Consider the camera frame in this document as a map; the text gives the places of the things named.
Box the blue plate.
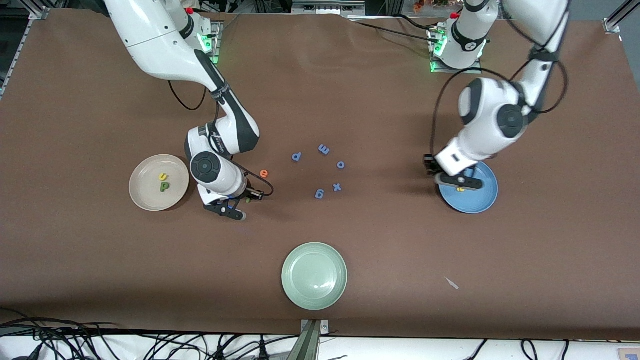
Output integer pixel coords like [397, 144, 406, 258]
[438, 160, 499, 215]

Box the beige brown plate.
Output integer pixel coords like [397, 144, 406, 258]
[129, 154, 190, 212]

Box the pale green plate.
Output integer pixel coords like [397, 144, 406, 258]
[281, 242, 348, 311]

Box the brown table cover sheet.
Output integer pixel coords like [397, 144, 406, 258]
[0, 7, 640, 341]

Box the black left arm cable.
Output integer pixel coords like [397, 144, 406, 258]
[430, 0, 571, 161]

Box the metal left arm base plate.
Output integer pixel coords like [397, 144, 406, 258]
[431, 22, 483, 75]

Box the black cable on table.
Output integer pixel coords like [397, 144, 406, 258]
[392, 13, 442, 33]
[347, 19, 436, 43]

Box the silver metal table bracket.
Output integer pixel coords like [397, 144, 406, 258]
[287, 319, 331, 360]

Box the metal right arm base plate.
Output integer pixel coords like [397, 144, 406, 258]
[197, 20, 223, 68]

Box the silver metal frame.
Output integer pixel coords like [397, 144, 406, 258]
[291, 0, 367, 16]

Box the black floor cable tangle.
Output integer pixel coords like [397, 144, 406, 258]
[0, 306, 301, 360]

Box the aluminium table side rail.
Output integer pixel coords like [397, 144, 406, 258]
[0, 19, 32, 101]

